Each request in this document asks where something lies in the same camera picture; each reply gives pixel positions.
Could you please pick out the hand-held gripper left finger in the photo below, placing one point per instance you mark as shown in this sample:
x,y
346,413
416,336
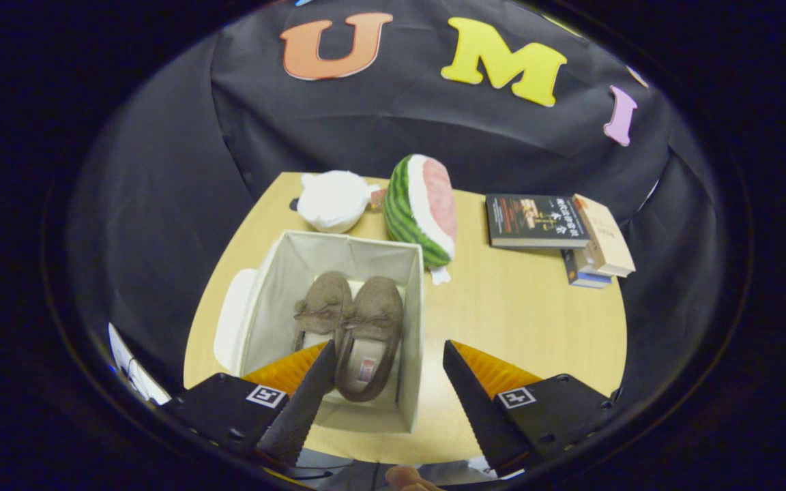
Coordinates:
x,y
304,402

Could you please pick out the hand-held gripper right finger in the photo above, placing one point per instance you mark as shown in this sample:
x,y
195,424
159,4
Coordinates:
x,y
475,402

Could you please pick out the brown moccasin shoe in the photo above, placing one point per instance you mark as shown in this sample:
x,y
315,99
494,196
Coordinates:
x,y
376,307
325,296

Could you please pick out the beige fabric storage box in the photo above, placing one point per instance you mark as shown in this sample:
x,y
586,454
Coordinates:
x,y
284,273

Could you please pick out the person's grey clothing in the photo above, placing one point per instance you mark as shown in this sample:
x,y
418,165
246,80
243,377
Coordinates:
x,y
359,476

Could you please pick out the blue cover book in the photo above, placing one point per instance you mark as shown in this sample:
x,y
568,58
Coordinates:
x,y
580,276

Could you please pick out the black cover book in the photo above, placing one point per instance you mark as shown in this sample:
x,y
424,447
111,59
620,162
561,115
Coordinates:
x,y
533,221

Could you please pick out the white plush toy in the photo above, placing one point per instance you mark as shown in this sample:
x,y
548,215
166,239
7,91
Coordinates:
x,y
335,201

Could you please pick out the watermelon slice plush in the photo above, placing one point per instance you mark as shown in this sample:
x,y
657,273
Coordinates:
x,y
410,204

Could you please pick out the beige cover book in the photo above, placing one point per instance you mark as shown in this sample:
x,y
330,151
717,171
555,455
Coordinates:
x,y
608,239

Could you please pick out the black backdrop cloth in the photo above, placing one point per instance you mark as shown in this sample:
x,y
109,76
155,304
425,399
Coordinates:
x,y
400,129

